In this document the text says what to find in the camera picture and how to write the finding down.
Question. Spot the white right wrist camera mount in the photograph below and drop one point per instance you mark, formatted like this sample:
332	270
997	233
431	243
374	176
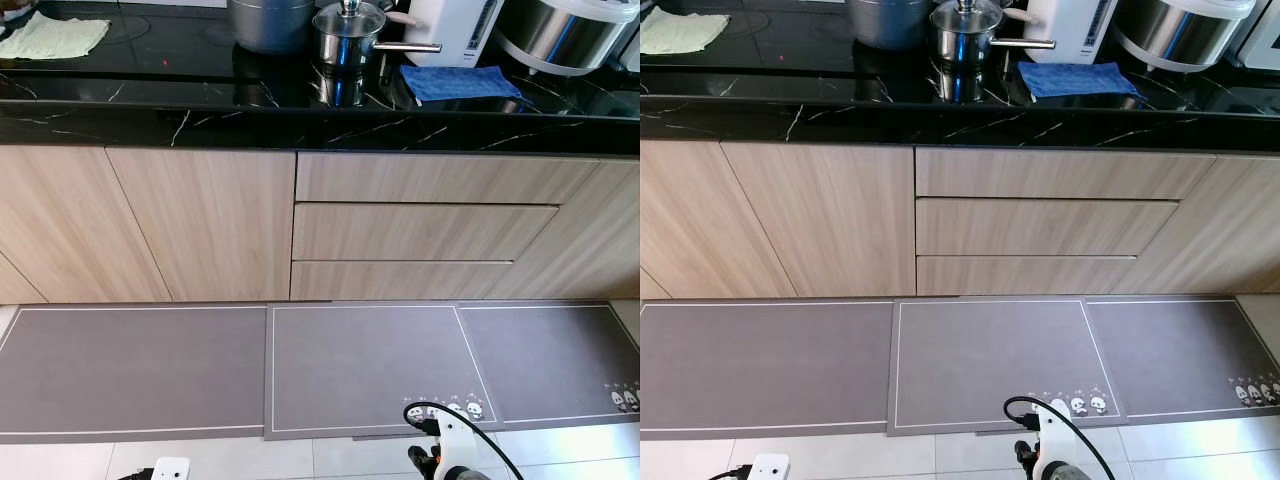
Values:
1058	430
457	435

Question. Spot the pale green cloth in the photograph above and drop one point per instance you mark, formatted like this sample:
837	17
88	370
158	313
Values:
680	34
55	35

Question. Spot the grey panda floor mat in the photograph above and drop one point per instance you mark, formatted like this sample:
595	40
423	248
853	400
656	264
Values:
360	365
1180	350
990	360
560	355

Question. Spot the white electric water boiler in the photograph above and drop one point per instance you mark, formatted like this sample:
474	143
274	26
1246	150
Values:
1070	28
450	30

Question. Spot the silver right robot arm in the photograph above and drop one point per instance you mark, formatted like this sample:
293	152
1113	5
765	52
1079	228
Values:
465	474
1068	473

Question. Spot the wooden drawer front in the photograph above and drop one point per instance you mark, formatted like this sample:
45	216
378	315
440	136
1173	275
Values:
420	232
1060	173
440	178

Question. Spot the large steel pot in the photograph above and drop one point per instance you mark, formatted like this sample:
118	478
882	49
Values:
270	25
890	25

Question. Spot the white kitchen appliance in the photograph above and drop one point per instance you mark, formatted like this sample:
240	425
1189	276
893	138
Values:
1258	45

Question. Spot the steel rice cooker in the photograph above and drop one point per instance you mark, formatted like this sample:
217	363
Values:
560	35
1175	35

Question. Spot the steel saucepan with lid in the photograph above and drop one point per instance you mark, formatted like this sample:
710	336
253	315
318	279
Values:
962	42
345	45

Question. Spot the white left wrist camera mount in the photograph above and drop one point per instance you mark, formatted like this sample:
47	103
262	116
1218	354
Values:
170	470
770	468

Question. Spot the blue cloth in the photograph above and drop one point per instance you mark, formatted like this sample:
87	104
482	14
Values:
460	84
1078	80

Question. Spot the plain grey floor mat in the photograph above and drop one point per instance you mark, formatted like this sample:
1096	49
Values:
760	365
130	370

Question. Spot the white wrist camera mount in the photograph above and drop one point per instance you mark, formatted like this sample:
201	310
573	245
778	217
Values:
170	470
1058	430
457	435
770	468

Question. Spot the wooden cabinet door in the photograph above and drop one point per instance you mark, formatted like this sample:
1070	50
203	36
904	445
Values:
1215	240
210	225
590	250
60	220
830	220
700	215

